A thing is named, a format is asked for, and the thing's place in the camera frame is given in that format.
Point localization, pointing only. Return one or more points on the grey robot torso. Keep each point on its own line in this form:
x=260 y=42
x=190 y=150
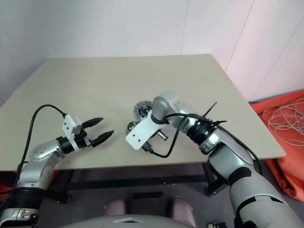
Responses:
x=95 y=224

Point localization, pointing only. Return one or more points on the black rimmed spoked rotor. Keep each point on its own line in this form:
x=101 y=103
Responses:
x=131 y=127

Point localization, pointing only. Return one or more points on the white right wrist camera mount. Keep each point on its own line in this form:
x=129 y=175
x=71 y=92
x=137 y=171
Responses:
x=142 y=133

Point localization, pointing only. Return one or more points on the grey round disc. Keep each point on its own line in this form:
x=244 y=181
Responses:
x=139 y=107

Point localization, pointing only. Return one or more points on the black table frame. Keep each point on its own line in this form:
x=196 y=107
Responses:
x=133 y=179

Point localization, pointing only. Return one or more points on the large orange cloth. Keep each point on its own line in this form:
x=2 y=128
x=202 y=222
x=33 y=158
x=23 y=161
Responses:
x=292 y=166

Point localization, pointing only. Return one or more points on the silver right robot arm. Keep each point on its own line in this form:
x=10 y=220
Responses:
x=240 y=156

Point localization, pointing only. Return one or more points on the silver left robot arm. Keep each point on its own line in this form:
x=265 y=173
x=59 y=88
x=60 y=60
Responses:
x=40 y=152

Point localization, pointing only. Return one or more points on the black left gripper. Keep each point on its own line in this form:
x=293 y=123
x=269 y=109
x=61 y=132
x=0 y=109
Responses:
x=83 y=140

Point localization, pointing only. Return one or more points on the black zip tie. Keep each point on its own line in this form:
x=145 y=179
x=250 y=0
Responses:
x=211 y=109

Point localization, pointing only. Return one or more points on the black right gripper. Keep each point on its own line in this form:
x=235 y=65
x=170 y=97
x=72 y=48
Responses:
x=161 y=136

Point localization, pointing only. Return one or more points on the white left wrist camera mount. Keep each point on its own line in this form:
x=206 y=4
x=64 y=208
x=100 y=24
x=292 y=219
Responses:
x=69 y=126

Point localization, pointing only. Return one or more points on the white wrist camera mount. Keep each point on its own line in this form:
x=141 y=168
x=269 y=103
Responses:
x=142 y=133
x=69 y=126

